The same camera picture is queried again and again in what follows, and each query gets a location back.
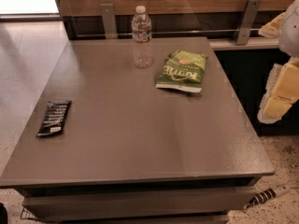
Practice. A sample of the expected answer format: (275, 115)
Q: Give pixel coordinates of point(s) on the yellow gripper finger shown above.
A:
(282, 91)
(272, 29)

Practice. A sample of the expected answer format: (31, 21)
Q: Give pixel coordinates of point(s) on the green jalapeno chip bag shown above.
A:
(183, 71)

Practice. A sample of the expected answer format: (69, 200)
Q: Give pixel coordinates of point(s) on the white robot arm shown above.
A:
(288, 40)

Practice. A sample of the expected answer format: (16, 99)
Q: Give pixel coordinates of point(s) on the black rxbar chocolate bar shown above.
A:
(54, 118)

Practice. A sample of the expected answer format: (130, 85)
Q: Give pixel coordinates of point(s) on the black white striped floor object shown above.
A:
(267, 195)

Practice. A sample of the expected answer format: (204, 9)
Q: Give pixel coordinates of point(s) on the clear plastic water bottle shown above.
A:
(141, 35)

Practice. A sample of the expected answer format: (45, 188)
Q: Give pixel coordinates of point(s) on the grey table drawer front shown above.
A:
(139, 203)

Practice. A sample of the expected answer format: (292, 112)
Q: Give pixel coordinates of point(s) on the black object bottom left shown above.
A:
(3, 214)

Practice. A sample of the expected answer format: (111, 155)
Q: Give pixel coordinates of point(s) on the right metal wall bracket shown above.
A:
(242, 33)

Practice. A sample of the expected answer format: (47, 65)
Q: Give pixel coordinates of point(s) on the metal wall bracket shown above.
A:
(242, 33)
(109, 22)

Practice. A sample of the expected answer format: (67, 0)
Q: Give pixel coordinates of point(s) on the left metal wall bracket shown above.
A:
(109, 22)

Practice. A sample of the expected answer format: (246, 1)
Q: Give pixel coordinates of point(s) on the horizontal metal rail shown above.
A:
(208, 33)

